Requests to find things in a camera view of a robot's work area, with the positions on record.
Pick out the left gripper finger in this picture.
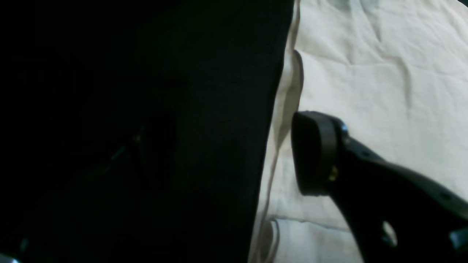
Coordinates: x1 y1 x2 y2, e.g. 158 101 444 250
291 111 468 263

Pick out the white T-shirt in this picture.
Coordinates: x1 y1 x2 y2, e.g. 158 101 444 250
248 0 468 263

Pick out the black table cloth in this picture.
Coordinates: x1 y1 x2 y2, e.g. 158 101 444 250
1 0 294 263

